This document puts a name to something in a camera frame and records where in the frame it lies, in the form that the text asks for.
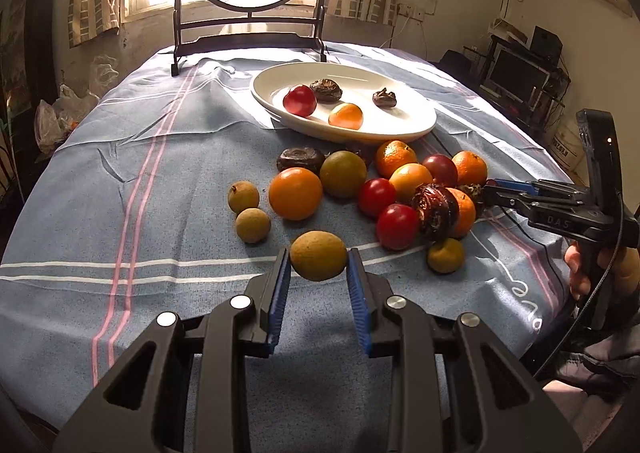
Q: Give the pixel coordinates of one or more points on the black equipment rack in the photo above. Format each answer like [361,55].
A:
[560,98]

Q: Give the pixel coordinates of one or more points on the wrinkled dark dried fruit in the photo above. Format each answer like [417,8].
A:
[326,90]

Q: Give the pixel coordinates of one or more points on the large wrinkled dark fruit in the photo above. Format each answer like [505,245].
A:
[435,210]

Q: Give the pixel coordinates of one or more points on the blue striped tablecloth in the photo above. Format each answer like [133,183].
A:
[150,193]

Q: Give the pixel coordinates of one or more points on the spiky dark brown fruit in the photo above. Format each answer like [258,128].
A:
[472,194]

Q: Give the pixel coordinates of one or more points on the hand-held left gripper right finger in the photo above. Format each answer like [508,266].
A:
[359,300]

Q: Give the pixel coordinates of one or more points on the white bucket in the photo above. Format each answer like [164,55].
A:
[567,145]

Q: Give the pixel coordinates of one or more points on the small dark dried fruit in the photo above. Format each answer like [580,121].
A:
[384,98]

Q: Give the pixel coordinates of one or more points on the person's right hand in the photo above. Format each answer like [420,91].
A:
[576,270]

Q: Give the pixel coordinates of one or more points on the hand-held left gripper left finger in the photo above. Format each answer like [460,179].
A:
[278,300]

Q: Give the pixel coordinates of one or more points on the large orange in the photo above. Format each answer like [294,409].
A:
[295,193]

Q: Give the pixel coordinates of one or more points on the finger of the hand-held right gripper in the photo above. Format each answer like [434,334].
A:
[517,186]
[505,200]

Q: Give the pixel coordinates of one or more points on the flat dark brown fruit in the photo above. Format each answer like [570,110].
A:
[301,159]

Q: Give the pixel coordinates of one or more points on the clear plastic bags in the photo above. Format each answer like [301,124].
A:
[62,115]

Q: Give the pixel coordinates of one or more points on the large green-brown fruit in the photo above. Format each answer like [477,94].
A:
[343,174]

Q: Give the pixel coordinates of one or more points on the computer monitor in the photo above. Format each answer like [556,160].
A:
[517,75]

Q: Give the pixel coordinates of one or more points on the white oval plate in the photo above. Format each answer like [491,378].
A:
[350,78]

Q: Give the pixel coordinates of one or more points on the round painted screen stand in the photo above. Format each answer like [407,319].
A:
[250,30]

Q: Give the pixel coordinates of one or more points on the white wall socket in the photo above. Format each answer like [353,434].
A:
[411,12]

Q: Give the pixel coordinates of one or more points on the small tan round fruit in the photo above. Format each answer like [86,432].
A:
[253,225]
[243,197]

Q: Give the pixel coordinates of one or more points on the oval green-brown fruit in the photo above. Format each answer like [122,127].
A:
[318,255]

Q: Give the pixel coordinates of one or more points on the shiny red fruit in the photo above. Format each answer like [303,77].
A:
[397,226]
[300,100]
[376,197]

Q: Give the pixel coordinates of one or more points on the dark red fruit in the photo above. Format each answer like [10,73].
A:
[440,169]

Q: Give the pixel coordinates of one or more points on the glossy orange fruit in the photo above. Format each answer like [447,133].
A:
[346,116]

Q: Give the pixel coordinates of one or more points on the small green-brown fruit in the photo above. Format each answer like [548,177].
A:
[445,255]

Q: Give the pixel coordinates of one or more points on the person's dark clothing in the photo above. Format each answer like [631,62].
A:
[600,363]

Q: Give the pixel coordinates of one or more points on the black speaker box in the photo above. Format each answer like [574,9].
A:
[546,45]

